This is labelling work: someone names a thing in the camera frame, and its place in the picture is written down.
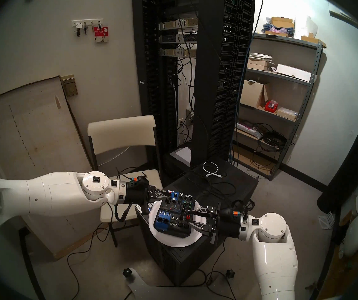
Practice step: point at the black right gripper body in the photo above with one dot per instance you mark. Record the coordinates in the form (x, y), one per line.
(227, 222)

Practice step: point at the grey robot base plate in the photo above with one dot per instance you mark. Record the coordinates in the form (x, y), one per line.
(141, 285)

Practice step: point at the white paper bag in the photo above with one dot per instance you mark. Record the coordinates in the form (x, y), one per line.
(305, 26)

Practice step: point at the pink and blue bag stack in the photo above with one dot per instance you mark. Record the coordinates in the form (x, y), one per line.
(276, 31)

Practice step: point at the large pale wooden board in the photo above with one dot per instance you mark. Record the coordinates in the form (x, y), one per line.
(35, 137)

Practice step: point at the white flat box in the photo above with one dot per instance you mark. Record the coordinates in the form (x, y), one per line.
(293, 72)

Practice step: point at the large black foam panel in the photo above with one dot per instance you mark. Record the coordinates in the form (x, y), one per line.
(354, 165)

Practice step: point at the white oval device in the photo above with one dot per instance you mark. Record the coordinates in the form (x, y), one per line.
(354, 237)

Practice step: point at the grey metal shelf unit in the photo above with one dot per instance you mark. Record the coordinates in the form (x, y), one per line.
(285, 40)

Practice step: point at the flat brown cardboard sheet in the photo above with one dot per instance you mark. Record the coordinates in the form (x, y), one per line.
(254, 158)

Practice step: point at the small beige box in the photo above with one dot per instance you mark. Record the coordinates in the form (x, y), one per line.
(258, 66)

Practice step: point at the grey flat box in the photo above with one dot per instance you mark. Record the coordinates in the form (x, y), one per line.
(183, 154)

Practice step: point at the black and blue audio mixer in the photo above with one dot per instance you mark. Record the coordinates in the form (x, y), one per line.
(172, 218)

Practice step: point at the dark hanging key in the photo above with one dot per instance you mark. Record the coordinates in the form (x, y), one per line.
(78, 32)
(85, 30)

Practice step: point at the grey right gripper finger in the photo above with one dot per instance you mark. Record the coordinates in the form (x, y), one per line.
(202, 226)
(202, 212)

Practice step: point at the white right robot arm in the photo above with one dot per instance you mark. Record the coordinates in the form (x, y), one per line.
(276, 255)

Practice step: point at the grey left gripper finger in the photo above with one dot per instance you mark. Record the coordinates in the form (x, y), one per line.
(150, 203)
(158, 192)

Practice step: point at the flat tan box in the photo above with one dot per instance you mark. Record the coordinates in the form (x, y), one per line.
(287, 113)

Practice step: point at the white round plate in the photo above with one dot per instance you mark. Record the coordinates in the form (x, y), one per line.
(176, 241)

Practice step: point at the beige wall control plate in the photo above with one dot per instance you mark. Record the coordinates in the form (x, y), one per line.
(70, 87)

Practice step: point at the small red bin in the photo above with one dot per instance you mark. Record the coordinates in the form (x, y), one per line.
(271, 107)

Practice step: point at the white and pink package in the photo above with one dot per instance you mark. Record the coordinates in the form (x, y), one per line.
(247, 127)

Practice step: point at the white lattice bracket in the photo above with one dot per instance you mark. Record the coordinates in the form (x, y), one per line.
(326, 220)

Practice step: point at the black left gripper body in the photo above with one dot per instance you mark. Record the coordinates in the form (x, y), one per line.
(136, 191)

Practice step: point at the black star knob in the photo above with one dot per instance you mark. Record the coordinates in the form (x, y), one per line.
(127, 272)
(230, 273)

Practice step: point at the small open cardboard box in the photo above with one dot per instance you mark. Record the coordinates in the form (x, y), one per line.
(312, 40)

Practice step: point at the beige folding chair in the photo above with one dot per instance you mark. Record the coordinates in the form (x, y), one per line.
(119, 133)

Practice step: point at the white key hook rack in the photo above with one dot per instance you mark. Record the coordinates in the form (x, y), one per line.
(88, 22)

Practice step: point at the beige rack unit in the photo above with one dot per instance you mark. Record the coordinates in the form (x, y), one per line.
(172, 25)
(172, 53)

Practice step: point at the closed cardboard box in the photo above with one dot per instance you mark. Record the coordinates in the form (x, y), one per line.
(282, 22)

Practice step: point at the black server rack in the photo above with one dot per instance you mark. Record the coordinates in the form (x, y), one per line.
(207, 83)

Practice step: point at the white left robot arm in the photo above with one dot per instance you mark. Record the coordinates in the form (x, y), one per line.
(47, 196)

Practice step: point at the dark grey rack unit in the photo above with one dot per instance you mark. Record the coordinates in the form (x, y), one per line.
(174, 39)

